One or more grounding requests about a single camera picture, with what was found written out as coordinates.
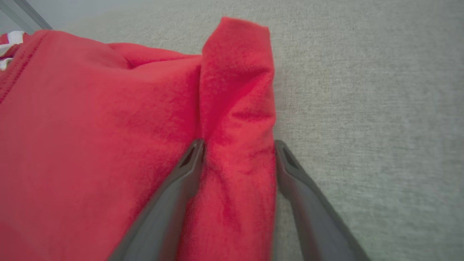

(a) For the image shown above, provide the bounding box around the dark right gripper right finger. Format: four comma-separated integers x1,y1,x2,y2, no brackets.
274,140,370,261

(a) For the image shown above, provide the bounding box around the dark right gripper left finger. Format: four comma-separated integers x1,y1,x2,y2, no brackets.
107,139,206,261

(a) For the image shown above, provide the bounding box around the red basketball jersey white trim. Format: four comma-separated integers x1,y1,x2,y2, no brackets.
0,16,278,261

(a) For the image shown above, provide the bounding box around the grey fabric sofa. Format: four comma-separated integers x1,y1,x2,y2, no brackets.
62,0,464,261

